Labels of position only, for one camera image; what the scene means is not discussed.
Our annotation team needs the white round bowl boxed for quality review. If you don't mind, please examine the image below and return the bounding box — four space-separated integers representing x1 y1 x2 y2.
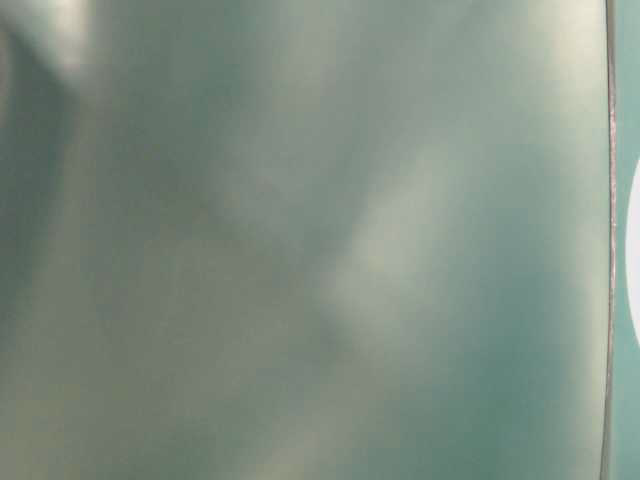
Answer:
625 165 640 341

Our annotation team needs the blurred green panel close-up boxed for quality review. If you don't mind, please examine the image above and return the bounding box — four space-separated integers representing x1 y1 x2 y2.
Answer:
1 1 610 479

